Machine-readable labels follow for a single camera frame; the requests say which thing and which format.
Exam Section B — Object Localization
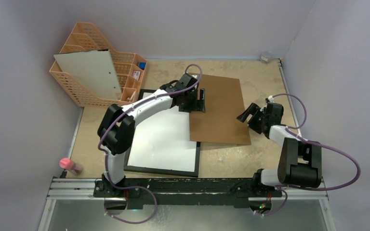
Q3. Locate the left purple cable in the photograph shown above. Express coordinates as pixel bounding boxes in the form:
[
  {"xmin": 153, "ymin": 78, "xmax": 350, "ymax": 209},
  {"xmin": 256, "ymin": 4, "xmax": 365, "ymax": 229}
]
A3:
[{"xmin": 97, "ymin": 64, "xmax": 203, "ymax": 224}]

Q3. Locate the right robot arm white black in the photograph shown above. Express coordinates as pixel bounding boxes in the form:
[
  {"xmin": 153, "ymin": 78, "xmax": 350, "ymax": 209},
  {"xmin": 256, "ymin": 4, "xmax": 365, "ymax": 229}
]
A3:
[{"xmin": 237, "ymin": 103, "xmax": 322, "ymax": 196}]

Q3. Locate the blue small box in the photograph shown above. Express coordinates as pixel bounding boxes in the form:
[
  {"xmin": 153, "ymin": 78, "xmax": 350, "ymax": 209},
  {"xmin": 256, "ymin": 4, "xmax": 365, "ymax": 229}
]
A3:
[{"xmin": 137, "ymin": 62, "xmax": 146, "ymax": 70}]

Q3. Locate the orange plastic file organizer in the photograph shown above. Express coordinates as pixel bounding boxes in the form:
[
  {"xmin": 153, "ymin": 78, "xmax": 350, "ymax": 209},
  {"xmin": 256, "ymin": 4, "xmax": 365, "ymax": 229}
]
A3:
[{"xmin": 49, "ymin": 22, "xmax": 148, "ymax": 107}]

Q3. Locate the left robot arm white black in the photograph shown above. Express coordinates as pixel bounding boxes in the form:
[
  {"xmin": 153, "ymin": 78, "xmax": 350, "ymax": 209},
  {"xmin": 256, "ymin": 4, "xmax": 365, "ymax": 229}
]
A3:
[{"xmin": 97, "ymin": 72, "xmax": 205, "ymax": 197}]

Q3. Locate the red white small box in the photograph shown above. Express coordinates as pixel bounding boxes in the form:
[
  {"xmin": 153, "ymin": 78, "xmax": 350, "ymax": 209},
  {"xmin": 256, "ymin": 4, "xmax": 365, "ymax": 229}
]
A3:
[{"xmin": 132, "ymin": 71, "xmax": 142, "ymax": 81}]

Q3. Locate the sunflower photo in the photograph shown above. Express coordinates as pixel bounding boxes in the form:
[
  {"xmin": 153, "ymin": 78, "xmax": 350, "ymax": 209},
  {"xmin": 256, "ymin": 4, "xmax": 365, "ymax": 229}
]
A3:
[{"xmin": 127, "ymin": 92, "xmax": 198, "ymax": 173}]

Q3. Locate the purple cable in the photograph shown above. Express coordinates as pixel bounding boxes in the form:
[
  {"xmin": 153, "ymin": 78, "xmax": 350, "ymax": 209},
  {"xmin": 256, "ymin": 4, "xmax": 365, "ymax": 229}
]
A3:
[
  {"xmin": 253, "ymin": 93, "xmax": 362, "ymax": 218},
  {"xmin": 97, "ymin": 64, "xmax": 203, "ymax": 224}
]

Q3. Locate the pink bottle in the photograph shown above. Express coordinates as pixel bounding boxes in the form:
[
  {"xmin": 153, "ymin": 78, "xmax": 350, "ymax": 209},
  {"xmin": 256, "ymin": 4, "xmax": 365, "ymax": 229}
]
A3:
[{"xmin": 59, "ymin": 157, "xmax": 82, "ymax": 175}]

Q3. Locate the white folder board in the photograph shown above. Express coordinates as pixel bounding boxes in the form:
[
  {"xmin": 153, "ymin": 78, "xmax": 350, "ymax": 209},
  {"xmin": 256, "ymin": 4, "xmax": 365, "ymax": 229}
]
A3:
[{"xmin": 53, "ymin": 49, "xmax": 122, "ymax": 100}]

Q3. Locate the black picture frame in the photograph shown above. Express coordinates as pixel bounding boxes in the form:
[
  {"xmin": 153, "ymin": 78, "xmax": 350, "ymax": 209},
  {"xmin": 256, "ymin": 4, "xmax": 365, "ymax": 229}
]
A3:
[{"xmin": 123, "ymin": 89, "xmax": 201, "ymax": 178}]

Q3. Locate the brown backing board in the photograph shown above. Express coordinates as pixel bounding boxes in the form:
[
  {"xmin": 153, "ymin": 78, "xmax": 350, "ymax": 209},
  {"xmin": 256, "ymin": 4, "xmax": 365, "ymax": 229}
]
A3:
[{"xmin": 189, "ymin": 75, "xmax": 251, "ymax": 145}]

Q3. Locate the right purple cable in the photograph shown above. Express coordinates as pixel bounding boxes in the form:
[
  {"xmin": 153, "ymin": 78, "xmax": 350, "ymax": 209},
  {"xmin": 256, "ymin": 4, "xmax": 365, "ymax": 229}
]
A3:
[{"xmin": 253, "ymin": 93, "xmax": 362, "ymax": 218}]

